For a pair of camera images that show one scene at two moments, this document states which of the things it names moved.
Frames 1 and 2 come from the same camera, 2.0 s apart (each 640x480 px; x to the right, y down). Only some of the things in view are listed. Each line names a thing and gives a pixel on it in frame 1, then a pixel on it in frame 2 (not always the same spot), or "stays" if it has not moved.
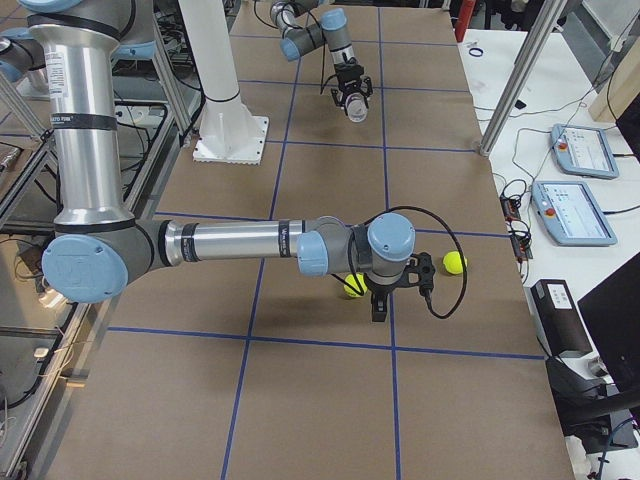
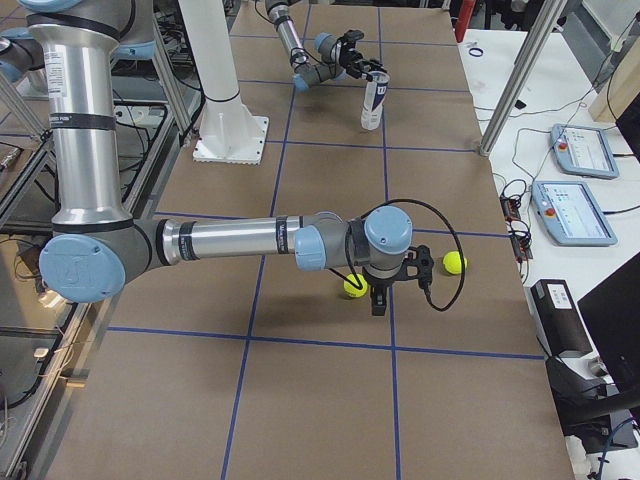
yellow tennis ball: x=362 y=280 stays
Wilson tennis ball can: x=357 y=107 -> x=374 y=92
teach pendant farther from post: x=572 y=213 stays
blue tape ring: x=476 y=49 stays
